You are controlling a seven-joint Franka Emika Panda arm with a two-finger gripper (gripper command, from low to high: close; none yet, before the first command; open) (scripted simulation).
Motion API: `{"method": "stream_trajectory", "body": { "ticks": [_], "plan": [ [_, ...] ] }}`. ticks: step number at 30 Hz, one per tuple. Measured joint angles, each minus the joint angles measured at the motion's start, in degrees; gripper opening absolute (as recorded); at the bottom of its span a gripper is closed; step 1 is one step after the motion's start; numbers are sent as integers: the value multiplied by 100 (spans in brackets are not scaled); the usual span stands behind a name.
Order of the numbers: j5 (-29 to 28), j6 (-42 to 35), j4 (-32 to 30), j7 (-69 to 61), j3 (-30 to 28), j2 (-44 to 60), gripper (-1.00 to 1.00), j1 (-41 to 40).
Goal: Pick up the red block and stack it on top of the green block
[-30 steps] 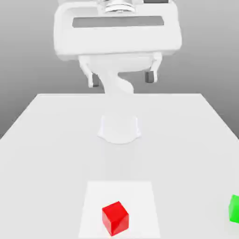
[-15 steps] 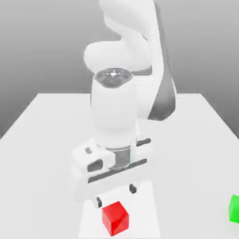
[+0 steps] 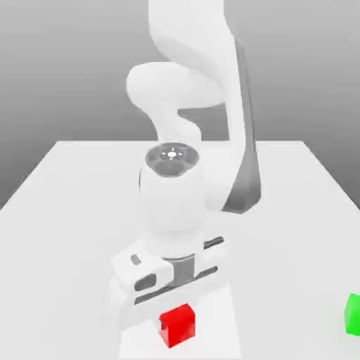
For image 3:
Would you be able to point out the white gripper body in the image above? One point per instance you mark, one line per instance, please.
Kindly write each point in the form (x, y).
(174, 301)

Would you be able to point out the small red cube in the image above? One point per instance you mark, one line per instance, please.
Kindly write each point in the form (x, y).
(180, 326)

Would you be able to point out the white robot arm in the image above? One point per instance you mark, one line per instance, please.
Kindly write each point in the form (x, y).
(171, 202)

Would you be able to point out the small green cube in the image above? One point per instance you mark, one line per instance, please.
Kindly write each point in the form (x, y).
(353, 315)

